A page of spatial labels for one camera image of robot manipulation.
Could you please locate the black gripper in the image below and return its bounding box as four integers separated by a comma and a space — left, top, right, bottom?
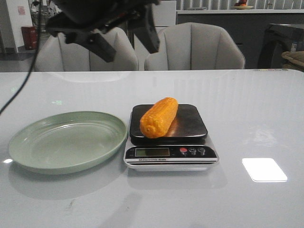
46, 0, 160, 63

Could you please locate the yellow corn cob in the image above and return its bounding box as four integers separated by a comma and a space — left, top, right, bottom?
140, 97, 178, 139

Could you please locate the white cabinet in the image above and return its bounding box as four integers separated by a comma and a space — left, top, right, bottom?
133, 0, 177, 71

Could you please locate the left grey upholstered chair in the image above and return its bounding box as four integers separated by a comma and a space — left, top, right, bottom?
35, 27, 139, 72

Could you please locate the grey upholstered chair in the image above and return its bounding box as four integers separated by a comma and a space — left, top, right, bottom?
35, 27, 139, 72
144, 22, 246, 71

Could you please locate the right grey upholstered chair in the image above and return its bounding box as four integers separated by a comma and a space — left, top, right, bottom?
144, 22, 246, 71

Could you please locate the red trash bin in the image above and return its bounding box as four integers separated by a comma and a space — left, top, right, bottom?
21, 26, 37, 50

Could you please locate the light green plate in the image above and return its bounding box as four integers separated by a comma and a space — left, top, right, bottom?
9, 112, 128, 175

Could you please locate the fruit bowl on counter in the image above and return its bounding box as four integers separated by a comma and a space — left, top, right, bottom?
232, 0, 253, 10

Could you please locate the silver black kitchen scale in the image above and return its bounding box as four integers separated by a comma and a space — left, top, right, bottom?
123, 104, 219, 171

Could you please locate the dark grey appliance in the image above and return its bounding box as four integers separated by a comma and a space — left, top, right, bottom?
257, 24, 304, 68

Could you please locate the tan cushion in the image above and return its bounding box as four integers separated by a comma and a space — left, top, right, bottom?
281, 51, 304, 72

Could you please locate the black cable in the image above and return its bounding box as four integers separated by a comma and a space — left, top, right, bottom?
0, 0, 43, 114

